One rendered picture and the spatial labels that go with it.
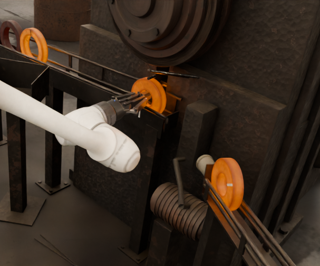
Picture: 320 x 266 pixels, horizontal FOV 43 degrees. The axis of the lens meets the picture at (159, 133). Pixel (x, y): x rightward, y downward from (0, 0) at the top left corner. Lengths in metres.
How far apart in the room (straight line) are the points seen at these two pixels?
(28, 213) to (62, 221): 0.17
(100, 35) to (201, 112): 0.62
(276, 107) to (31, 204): 1.31
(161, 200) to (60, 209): 0.82
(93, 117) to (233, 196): 0.50
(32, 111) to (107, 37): 0.74
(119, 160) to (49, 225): 0.91
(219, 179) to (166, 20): 0.51
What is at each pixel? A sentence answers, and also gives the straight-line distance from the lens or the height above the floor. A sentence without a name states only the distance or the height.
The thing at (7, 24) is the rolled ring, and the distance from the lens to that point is 2.21.
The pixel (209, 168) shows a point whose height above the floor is 0.71.
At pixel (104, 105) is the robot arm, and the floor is 0.77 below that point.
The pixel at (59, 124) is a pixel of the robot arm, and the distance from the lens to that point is 1.11.
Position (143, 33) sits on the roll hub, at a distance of 1.36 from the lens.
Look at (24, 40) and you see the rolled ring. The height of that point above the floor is 0.72.
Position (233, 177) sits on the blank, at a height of 0.76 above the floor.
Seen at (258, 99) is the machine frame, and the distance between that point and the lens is 1.39.
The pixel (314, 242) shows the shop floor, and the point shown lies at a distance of 2.30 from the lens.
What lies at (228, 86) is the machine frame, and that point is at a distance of 1.43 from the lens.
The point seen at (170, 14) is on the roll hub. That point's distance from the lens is 1.29.
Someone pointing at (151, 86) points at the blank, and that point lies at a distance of 1.53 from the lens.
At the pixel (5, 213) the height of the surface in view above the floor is 0.01.
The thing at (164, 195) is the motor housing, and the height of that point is 0.52.
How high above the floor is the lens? 1.39
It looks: 29 degrees down
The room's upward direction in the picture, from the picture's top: 9 degrees clockwise
